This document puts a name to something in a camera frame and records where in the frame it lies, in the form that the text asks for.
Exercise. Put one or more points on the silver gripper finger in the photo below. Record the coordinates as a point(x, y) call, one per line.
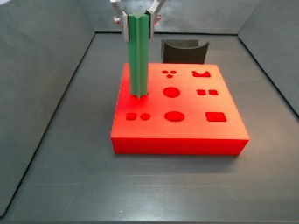
point(153, 13)
point(120, 19)

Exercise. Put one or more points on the green star-shaped peg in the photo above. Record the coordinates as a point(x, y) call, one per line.
point(137, 52)

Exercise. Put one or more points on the dark grey curved block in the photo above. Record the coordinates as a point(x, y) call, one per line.
point(182, 51)

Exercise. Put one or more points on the red shape-sorting block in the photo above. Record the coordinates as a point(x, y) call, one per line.
point(185, 117)

